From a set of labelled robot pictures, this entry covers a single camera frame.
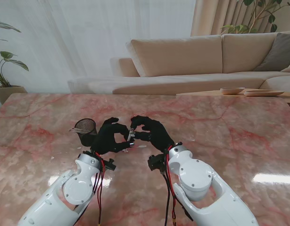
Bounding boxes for beige plant pot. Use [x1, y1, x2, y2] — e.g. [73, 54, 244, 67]
[0, 85, 28, 105]

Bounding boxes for black mesh brush holder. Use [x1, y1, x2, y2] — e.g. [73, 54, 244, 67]
[74, 118, 99, 148]

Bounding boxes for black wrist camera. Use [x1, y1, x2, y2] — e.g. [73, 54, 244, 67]
[104, 159, 117, 172]
[147, 153, 167, 173]

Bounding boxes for tall branching green plant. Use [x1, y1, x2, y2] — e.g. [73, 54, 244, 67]
[220, 0, 290, 35]

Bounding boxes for large-leaf green houseplant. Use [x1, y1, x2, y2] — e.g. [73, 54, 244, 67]
[0, 20, 29, 88]

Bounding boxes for light wooden bowl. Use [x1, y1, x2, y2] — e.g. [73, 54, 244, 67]
[220, 87, 246, 95]

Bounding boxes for red and black left arm cables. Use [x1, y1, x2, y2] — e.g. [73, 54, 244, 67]
[74, 153, 107, 226]

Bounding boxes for beige sectional sofa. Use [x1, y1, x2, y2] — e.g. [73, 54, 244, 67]
[67, 30, 290, 95]

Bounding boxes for light wooden coffee table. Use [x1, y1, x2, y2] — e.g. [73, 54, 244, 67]
[175, 90, 290, 105]

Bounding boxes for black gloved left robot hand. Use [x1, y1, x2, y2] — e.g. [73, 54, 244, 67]
[90, 117, 136, 157]

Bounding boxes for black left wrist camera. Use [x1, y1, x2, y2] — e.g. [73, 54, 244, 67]
[104, 159, 117, 172]

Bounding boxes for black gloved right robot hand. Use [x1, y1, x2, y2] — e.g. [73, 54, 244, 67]
[130, 115, 176, 155]

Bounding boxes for red and black arm cables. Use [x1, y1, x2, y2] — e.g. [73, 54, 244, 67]
[74, 153, 107, 226]
[162, 145, 195, 226]

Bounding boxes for red and black right arm cables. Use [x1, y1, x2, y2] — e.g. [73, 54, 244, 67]
[162, 145, 195, 226]

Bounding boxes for beige pleated curtain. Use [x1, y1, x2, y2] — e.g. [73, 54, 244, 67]
[190, 0, 290, 37]

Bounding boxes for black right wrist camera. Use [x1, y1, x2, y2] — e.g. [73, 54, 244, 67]
[147, 153, 167, 173]

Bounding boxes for grey sofa cushion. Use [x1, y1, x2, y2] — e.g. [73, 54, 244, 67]
[253, 32, 290, 72]

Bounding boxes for sheer white curtain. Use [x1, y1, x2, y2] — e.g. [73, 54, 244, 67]
[0, 0, 197, 94]

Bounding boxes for shallow wooden tray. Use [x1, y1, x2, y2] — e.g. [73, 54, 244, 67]
[243, 89, 285, 97]

